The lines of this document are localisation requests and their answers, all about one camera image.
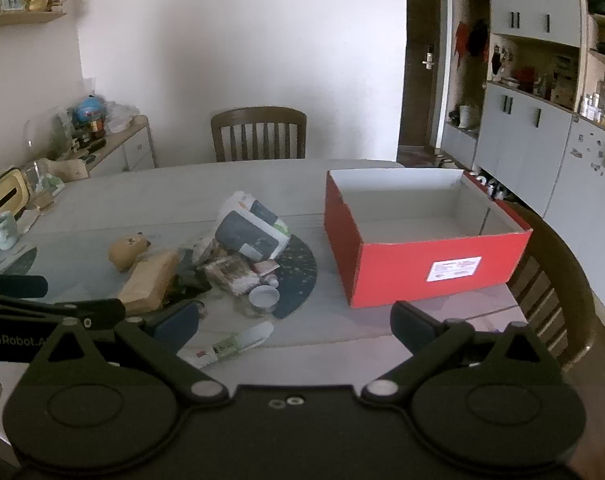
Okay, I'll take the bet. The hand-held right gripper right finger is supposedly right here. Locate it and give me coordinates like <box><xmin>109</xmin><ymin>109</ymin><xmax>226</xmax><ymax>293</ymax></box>
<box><xmin>362</xmin><ymin>301</ymin><xmax>568</xmax><ymax>403</ymax></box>

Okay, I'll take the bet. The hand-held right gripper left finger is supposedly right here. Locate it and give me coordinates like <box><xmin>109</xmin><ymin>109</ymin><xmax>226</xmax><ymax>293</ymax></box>
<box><xmin>30</xmin><ymin>301</ymin><xmax>230</xmax><ymax>403</ymax></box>

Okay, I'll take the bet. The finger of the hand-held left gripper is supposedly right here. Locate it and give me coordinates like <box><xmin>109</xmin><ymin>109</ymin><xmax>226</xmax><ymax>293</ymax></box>
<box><xmin>0</xmin><ymin>274</ymin><xmax>49</xmax><ymax>299</ymax></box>
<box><xmin>0</xmin><ymin>294</ymin><xmax>127</xmax><ymax>331</ymax></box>

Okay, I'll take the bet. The brown paper packet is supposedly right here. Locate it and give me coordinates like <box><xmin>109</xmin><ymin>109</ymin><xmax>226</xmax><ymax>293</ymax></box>
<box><xmin>118</xmin><ymin>249</ymin><xmax>182</xmax><ymax>313</ymax></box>

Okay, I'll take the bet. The red cardboard box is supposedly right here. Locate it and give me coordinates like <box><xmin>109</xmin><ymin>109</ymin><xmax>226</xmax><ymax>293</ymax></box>
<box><xmin>323</xmin><ymin>169</ymin><xmax>534</xmax><ymax>308</ymax></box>

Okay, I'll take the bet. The brown plush toy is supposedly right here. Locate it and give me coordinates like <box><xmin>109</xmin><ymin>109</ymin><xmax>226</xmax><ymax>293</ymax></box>
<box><xmin>108</xmin><ymin>232</ymin><xmax>152</xmax><ymax>273</ymax></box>

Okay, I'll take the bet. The white toothpaste tube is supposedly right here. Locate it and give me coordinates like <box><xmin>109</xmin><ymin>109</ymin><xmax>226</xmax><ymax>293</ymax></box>
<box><xmin>180</xmin><ymin>321</ymin><xmax>274</xmax><ymax>368</ymax></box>

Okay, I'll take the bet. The clear snack packet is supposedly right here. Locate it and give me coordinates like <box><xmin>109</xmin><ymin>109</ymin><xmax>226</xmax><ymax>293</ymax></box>
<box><xmin>205</xmin><ymin>255</ymin><xmax>258</xmax><ymax>293</ymax></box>

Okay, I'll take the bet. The jar with white lid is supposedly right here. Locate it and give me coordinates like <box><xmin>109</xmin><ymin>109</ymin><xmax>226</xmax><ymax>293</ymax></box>
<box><xmin>240</xmin><ymin>285</ymin><xmax>280</xmax><ymax>318</ymax></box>

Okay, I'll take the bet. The blue and white tissue pack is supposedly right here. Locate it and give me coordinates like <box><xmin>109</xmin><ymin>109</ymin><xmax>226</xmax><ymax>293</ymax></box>
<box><xmin>215</xmin><ymin>199</ymin><xmax>290</xmax><ymax>261</ymax></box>

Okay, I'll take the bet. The dark speckled placemat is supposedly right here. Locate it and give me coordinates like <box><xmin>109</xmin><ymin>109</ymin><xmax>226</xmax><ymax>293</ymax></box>
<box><xmin>270</xmin><ymin>232</ymin><xmax>318</xmax><ymax>321</ymax></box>
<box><xmin>0</xmin><ymin>246</ymin><xmax>39</xmax><ymax>277</ymax></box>

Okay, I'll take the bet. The pale green mug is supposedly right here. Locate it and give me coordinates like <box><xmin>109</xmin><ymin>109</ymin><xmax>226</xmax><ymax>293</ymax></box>
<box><xmin>0</xmin><ymin>211</ymin><xmax>19</xmax><ymax>251</ymax></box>

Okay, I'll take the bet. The cream tissue box holder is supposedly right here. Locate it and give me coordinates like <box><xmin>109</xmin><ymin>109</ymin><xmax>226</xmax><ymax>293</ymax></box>
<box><xmin>0</xmin><ymin>169</ymin><xmax>30</xmax><ymax>221</ymax></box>

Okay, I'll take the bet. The clear glass jar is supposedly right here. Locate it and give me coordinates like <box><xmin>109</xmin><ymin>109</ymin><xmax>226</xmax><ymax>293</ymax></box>
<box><xmin>21</xmin><ymin>159</ymin><xmax>58</xmax><ymax>211</ymax></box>

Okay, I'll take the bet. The row of shoes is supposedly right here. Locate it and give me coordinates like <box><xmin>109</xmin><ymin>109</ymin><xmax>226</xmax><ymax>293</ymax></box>
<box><xmin>465</xmin><ymin>170</ymin><xmax>508</xmax><ymax>202</ymax></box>

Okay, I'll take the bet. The wooden top sideboard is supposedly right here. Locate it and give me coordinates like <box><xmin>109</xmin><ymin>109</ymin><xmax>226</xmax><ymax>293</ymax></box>
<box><xmin>47</xmin><ymin>115</ymin><xmax>157</xmax><ymax>181</ymax></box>

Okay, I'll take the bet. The brown doormat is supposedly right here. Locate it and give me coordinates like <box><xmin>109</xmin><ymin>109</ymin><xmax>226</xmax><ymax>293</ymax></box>
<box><xmin>397</xmin><ymin>145</ymin><xmax>439</xmax><ymax>167</ymax></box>

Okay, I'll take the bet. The dark wooden chair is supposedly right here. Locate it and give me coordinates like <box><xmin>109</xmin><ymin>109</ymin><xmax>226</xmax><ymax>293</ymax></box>
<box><xmin>505</xmin><ymin>202</ymin><xmax>598</xmax><ymax>373</ymax></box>

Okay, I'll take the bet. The blue globe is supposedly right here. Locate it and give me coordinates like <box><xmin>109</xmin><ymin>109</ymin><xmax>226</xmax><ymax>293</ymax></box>
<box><xmin>72</xmin><ymin>96</ymin><xmax>106</xmax><ymax>128</ymax></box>

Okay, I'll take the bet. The clear plastic bag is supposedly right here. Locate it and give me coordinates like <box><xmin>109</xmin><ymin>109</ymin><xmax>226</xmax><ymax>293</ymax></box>
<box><xmin>105</xmin><ymin>102</ymin><xmax>139</xmax><ymax>133</ymax></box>

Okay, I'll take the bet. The white cabinet with magnets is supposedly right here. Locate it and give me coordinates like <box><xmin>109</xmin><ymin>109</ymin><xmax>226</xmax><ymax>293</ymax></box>
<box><xmin>545</xmin><ymin>112</ymin><xmax>605</xmax><ymax>261</ymax></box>

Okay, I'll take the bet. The wooden slatted chair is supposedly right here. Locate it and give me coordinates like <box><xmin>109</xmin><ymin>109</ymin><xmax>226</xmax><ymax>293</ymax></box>
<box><xmin>211</xmin><ymin>106</ymin><xmax>308</xmax><ymax>163</ymax></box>

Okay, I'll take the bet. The brown door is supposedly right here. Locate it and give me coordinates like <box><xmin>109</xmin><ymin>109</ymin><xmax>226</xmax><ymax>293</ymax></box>
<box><xmin>398</xmin><ymin>0</ymin><xmax>443</xmax><ymax>148</ymax></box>

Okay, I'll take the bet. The grey storage cabinet unit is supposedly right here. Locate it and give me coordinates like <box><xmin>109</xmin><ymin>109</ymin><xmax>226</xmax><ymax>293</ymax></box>
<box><xmin>441</xmin><ymin>0</ymin><xmax>605</xmax><ymax>221</ymax></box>

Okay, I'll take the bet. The wooden wall shelf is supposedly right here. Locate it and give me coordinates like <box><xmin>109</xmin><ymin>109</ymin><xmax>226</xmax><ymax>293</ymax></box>
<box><xmin>0</xmin><ymin>10</ymin><xmax>68</xmax><ymax>30</ymax></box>

